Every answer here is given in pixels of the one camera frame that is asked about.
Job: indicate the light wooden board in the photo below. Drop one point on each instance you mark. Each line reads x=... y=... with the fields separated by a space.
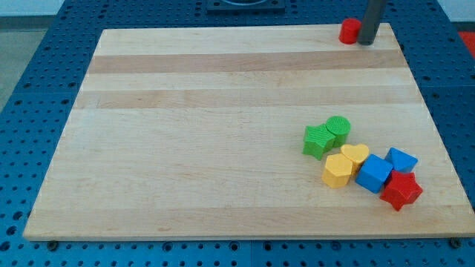
x=197 y=134

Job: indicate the green star block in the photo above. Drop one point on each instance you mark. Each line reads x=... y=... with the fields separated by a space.
x=317 y=141

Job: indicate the green cylinder block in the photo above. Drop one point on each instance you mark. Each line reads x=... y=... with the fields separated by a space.
x=340 y=127

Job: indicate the yellow hexagon block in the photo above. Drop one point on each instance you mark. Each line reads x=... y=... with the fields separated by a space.
x=337 y=171

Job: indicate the yellow heart block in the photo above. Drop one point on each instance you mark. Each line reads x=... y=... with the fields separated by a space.
x=357 y=154

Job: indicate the blue cube block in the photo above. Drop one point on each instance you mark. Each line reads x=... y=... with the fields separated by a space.
x=374 y=173

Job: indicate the red cylinder block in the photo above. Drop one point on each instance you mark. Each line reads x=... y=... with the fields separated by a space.
x=349 y=31

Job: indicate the blue triangle block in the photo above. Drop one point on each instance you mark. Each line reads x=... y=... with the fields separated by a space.
x=400 y=160

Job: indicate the red star block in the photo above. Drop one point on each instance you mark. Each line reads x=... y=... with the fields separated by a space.
x=401 y=189

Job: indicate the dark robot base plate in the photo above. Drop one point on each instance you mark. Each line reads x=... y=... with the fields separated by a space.
x=244 y=6

